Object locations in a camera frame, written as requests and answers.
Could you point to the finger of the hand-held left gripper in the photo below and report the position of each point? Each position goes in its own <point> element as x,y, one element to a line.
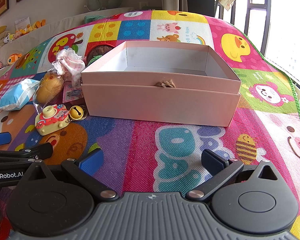
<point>0,140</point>
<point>37,150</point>

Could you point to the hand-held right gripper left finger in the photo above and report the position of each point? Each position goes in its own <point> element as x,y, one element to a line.
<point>90,161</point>

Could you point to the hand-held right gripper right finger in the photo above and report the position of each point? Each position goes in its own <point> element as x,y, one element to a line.
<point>213,161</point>

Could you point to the yellow red toy camera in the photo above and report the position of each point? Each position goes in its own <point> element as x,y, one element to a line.
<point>52,120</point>

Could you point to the blue tissue pack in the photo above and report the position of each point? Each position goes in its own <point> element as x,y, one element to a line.
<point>16,96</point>

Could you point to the pink cardboard box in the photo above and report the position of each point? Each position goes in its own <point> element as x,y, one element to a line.
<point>160,100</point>

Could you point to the crocheted doll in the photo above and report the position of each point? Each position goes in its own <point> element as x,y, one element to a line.
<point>97,52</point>

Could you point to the gold bell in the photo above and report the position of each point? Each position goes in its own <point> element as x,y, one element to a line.
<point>77,112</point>

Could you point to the colourful cartoon play mat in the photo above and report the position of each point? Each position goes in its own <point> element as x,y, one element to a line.
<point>165,142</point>

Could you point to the bread toy in plastic bag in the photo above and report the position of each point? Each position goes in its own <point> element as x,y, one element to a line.
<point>48,87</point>

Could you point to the printed card packet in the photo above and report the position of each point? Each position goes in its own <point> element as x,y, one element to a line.
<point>73,93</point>

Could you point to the orange plush fish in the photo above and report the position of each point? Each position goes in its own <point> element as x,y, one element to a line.
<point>13,58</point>

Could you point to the pink lace cloth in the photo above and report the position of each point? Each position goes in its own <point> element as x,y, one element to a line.
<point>70,65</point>

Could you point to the row of small plush toys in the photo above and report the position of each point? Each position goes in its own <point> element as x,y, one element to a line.
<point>22,31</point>

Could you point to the white paper card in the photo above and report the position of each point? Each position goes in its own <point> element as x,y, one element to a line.
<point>22,23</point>

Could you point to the white sofa cushion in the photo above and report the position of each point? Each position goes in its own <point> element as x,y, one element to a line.
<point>52,27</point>

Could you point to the green knitted item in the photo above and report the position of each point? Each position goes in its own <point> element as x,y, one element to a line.
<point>93,18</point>

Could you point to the black window frame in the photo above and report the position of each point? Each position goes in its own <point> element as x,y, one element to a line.
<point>268,10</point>

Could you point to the wall socket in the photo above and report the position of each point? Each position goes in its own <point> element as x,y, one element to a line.
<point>144,4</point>

